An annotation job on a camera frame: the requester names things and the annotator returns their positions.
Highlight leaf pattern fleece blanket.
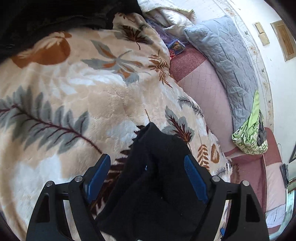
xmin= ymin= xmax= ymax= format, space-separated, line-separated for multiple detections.
xmin=1 ymin=14 xmax=232 ymax=240

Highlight colourful small box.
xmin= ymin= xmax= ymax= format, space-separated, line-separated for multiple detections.
xmin=168 ymin=39 xmax=186 ymax=56

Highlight pink maroon bolster cushion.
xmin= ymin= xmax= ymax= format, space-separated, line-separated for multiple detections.
xmin=170 ymin=44 xmax=236 ymax=156

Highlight white pillow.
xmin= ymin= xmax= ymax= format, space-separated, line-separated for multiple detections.
xmin=137 ymin=0 xmax=196 ymax=29

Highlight maroon sofa backrest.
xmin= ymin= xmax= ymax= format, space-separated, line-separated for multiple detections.
xmin=225 ymin=126 xmax=290 ymax=235

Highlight black garment at bed edge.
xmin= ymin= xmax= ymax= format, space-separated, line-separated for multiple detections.
xmin=1 ymin=0 xmax=142 ymax=61

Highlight dark grey cloth on quilt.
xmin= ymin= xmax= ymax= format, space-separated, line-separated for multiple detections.
xmin=257 ymin=111 xmax=267 ymax=146

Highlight wall switch plate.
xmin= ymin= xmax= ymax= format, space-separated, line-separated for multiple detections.
xmin=254 ymin=22 xmax=270 ymax=46

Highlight green white folded quilt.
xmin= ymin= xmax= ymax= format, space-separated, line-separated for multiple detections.
xmin=232 ymin=90 xmax=268 ymax=155

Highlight grey cloth on backrest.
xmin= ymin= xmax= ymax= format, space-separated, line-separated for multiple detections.
xmin=280 ymin=164 xmax=289 ymax=188

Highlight grey quilted blanket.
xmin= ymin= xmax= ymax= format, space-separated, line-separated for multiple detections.
xmin=184 ymin=15 xmax=258 ymax=131

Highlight black pants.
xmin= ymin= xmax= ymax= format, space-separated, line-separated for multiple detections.
xmin=98 ymin=123 xmax=205 ymax=240

